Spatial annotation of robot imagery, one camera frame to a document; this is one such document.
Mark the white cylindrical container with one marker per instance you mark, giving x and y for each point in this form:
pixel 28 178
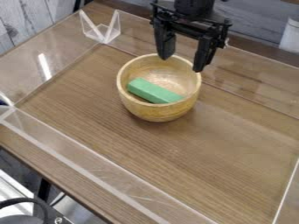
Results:
pixel 289 39

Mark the clear acrylic tray wall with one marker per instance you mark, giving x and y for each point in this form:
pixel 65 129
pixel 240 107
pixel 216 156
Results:
pixel 220 166

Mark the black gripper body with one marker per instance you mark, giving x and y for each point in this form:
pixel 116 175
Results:
pixel 193 19

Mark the light brown wooden bowl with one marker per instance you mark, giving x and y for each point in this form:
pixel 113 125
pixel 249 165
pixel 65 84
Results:
pixel 171 74

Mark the green rectangular block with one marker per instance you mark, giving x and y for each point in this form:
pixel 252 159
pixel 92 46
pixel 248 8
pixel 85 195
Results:
pixel 151 92

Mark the black metal table leg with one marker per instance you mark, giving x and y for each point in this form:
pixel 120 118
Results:
pixel 44 190

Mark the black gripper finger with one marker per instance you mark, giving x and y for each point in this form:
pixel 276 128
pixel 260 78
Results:
pixel 204 53
pixel 164 39

